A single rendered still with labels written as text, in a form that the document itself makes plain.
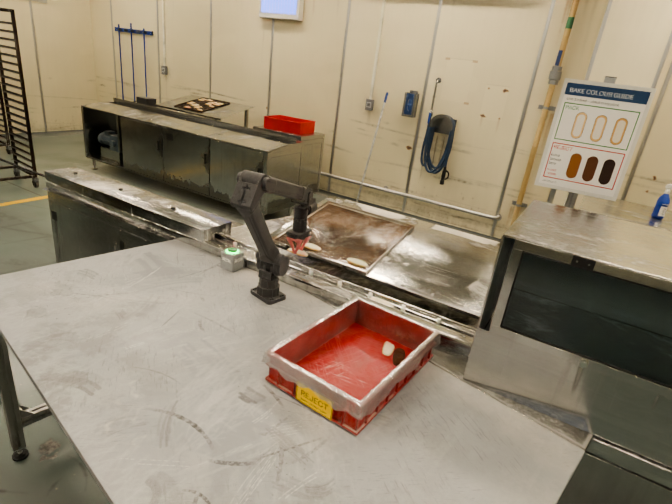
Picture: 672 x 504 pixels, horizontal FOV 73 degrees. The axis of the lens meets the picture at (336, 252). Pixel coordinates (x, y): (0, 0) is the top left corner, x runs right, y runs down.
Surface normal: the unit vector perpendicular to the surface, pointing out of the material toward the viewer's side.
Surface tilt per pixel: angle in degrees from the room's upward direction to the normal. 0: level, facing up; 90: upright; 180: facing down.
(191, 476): 0
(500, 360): 90
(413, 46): 90
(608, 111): 90
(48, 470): 0
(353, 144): 87
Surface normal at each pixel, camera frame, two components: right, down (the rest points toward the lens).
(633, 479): -0.51, 0.29
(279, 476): 0.11, -0.92
